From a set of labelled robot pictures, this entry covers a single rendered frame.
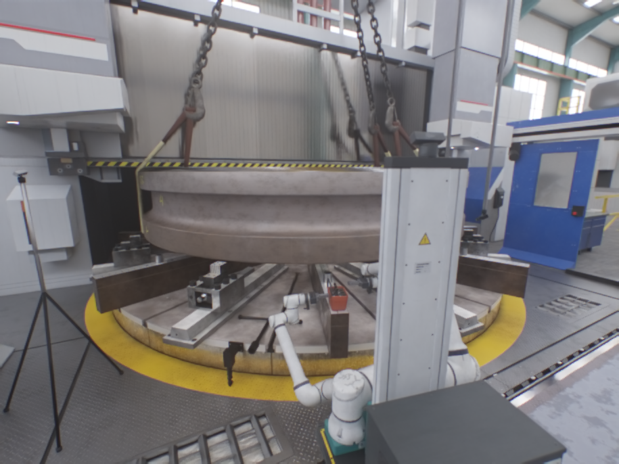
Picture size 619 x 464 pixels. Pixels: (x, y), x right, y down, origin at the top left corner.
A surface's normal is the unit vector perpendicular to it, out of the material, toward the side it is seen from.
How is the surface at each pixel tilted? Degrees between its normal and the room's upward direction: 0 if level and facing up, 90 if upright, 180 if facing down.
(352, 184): 90
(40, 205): 90
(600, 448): 0
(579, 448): 0
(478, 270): 90
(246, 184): 90
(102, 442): 0
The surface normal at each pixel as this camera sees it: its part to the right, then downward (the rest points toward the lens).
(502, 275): -0.65, 0.15
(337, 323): 0.08, 0.20
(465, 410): 0.00, -0.98
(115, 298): 0.76, 0.13
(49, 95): 0.46, 0.18
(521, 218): -0.89, 0.09
